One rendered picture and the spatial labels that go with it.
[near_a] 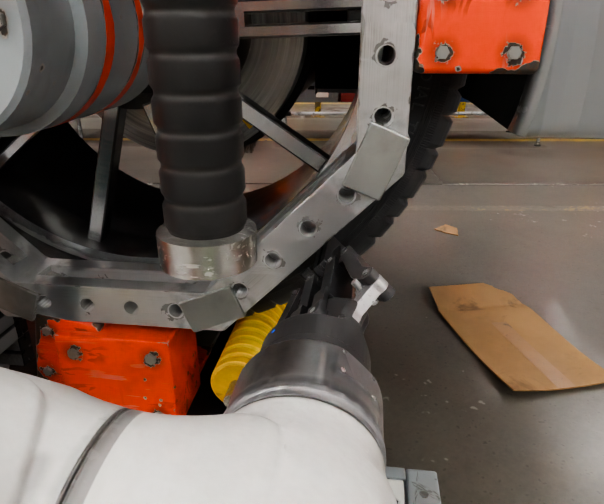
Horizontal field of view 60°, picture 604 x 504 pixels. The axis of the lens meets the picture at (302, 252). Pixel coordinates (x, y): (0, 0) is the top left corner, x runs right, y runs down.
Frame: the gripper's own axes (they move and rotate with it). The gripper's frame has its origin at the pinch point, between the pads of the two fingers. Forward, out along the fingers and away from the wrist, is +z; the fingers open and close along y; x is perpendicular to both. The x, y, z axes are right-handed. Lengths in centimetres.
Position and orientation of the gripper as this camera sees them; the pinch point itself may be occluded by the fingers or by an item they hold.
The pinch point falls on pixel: (332, 260)
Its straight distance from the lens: 50.8
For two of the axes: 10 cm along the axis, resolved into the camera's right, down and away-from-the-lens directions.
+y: 7.0, -6.2, -3.6
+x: -7.0, -6.8, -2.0
